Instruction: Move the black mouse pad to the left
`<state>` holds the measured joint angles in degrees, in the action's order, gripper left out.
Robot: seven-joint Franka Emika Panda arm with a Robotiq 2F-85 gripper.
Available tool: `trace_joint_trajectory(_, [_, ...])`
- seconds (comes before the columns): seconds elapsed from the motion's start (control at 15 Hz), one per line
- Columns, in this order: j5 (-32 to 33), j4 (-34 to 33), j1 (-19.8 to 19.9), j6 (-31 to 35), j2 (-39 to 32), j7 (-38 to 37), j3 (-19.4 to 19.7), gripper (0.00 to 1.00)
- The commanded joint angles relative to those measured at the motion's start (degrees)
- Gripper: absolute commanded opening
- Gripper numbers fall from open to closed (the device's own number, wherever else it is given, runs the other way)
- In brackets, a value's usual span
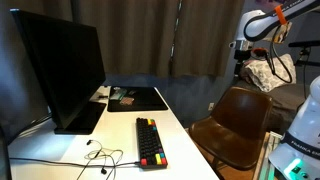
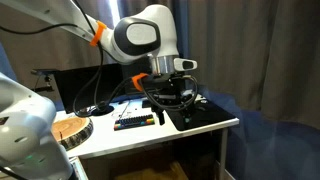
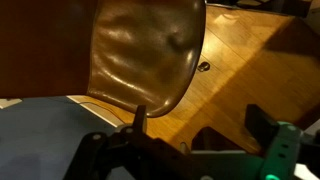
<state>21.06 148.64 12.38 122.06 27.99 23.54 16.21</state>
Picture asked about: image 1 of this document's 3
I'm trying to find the black mouse pad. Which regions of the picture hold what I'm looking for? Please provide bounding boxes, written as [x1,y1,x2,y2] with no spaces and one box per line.
[107,86,169,113]

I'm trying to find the patterned grey pillow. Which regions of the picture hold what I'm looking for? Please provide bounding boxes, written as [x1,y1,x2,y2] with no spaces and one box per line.
[239,53,297,94]

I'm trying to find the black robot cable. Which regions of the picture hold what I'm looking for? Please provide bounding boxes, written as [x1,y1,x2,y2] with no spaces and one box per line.
[266,23,295,84]

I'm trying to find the light robot mount frame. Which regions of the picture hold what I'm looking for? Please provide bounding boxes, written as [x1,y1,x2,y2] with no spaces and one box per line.
[252,131,283,180]

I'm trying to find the brown leather chair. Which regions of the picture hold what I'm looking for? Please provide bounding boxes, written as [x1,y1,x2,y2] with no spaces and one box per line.
[188,86,274,180]

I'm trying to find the pink patterned small card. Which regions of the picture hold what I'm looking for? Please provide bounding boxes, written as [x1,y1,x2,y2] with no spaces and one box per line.
[119,96,135,107]

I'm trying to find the brown curtain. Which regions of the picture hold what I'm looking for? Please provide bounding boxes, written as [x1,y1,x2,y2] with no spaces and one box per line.
[172,0,245,78]
[0,0,178,77]

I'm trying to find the green packet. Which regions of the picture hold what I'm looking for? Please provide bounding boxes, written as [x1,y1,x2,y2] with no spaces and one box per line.
[109,87,128,101]

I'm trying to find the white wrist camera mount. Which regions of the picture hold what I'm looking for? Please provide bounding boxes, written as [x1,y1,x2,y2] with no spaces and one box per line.
[228,39,252,52]

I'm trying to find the black keyboard with coloured keys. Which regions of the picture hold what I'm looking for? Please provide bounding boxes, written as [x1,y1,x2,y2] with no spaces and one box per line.
[135,117,169,170]

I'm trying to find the grey bed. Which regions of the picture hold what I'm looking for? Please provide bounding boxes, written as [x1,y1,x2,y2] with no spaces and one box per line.
[233,79,316,134]

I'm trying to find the black computer monitor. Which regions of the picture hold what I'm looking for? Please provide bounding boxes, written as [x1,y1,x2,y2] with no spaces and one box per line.
[9,8,108,136]

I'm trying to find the black keyboard cable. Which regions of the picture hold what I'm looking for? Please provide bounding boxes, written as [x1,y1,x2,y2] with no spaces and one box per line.
[9,156,141,168]

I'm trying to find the black wired earphones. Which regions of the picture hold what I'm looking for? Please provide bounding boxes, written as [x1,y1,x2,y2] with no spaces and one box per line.
[75,139,125,180]

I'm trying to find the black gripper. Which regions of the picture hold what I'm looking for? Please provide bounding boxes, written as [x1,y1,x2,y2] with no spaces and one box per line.
[233,49,250,77]

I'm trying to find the orange cable strap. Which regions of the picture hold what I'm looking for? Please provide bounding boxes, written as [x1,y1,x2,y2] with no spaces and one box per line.
[250,47,269,58]
[274,4,288,26]

